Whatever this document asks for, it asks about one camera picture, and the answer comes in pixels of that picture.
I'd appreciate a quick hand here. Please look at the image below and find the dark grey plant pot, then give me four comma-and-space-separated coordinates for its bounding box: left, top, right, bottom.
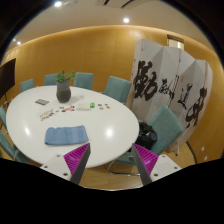
56, 81, 71, 103

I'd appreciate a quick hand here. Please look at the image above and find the white oval table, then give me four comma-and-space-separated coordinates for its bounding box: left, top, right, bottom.
6, 86, 139, 168

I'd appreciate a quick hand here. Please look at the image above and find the grey card on table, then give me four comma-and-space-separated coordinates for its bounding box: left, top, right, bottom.
35, 99, 49, 105

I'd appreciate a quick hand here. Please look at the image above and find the teal chair far right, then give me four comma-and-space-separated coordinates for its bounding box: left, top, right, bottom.
103, 76, 131, 104

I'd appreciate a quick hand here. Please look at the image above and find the teal chair near right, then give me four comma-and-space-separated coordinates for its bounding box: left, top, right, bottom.
107, 104, 185, 177

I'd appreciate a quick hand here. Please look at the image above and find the black bag on chair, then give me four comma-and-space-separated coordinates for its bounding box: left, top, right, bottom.
136, 122, 157, 150

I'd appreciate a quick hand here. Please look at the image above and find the teal chair near left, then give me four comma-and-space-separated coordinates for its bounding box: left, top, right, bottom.
0, 106, 30, 164

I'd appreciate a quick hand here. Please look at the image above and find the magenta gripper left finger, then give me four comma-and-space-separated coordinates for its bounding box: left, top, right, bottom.
64, 143, 91, 184

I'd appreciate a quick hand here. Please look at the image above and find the white box on table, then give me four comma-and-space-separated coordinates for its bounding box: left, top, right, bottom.
76, 103, 91, 111

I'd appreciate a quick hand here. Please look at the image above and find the black wall screen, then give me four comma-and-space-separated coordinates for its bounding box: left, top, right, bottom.
0, 59, 16, 99

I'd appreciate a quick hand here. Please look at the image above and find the blue folded towel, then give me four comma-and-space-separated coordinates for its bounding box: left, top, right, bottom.
45, 125, 88, 146

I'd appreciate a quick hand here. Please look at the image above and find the white calligraphy folding screen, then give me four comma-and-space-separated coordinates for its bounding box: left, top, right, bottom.
130, 39, 213, 151

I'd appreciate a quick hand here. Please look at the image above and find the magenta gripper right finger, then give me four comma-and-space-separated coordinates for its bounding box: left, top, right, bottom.
131, 144, 159, 185

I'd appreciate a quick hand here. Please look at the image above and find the teal chair far left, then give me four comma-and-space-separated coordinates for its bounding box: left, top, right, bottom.
20, 79, 34, 92

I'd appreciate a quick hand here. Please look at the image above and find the teal chair far left-middle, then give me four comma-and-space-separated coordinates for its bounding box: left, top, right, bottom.
44, 73, 57, 86

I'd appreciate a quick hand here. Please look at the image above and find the teal chair far middle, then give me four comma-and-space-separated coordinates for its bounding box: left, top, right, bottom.
73, 72, 94, 90

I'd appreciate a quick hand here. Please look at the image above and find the colourful small pieces cluster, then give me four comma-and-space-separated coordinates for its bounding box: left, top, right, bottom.
40, 106, 75, 121

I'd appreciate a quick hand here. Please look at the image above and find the green potted plant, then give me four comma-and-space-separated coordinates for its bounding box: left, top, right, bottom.
56, 71, 75, 83

